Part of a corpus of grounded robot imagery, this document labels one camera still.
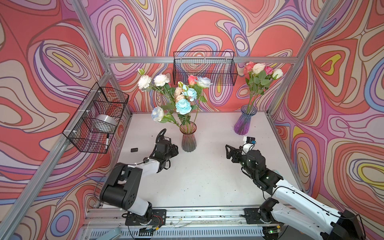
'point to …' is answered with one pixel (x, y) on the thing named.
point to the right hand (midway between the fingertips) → (233, 149)
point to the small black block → (134, 149)
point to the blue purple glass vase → (242, 127)
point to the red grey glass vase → (189, 141)
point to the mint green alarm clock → (276, 172)
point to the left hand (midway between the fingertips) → (176, 146)
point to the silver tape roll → (107, 118)
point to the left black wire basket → (93, 126)
